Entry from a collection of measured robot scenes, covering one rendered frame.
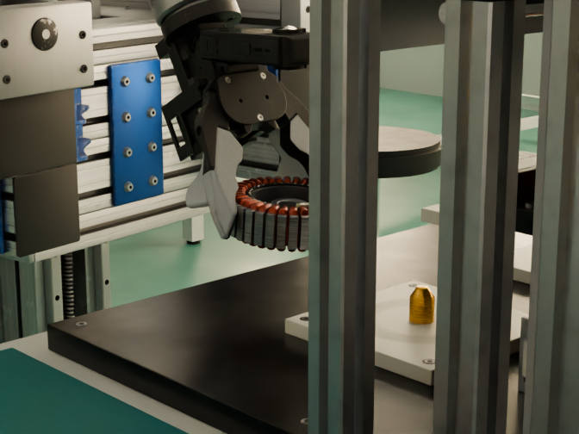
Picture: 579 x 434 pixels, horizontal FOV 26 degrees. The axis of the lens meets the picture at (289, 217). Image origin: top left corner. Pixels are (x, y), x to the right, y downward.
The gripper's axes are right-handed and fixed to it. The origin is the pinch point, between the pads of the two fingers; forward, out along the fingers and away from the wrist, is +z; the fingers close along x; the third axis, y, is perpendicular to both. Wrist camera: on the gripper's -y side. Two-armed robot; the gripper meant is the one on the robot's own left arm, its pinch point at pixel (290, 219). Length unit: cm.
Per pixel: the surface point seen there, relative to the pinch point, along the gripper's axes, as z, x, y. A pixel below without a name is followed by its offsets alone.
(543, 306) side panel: 14.5, 22.0, -39.5
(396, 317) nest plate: 11.1, 0.9, -8.7
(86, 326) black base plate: 3.4, 18.0, 7.0
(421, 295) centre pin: 10.3, 0.6, -11.7
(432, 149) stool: -28, -141, 105
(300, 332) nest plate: 9.8, 7.5, -4.9
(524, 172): 5.6, 2.5, -26.4
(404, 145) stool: -31, -137, 108
